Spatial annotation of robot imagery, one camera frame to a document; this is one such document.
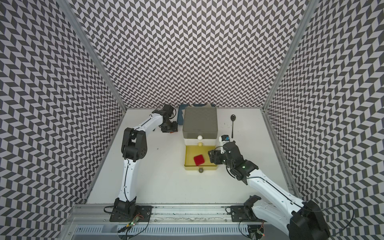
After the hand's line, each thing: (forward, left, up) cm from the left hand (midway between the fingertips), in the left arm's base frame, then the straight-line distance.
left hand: (173, 130), depth 105 cm
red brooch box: (-22, -18, 0) cm, 29 cm away
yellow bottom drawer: (-16, -13, -1) cm, 21 cm away
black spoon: (+12, -44, 0) cm, 45 cm away
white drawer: (-13, -23, +7) cm, 28 cm away
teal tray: (+13, -4, -1) cm, 14 cm away
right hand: (-24, -27, +10) cm, 37 cm away
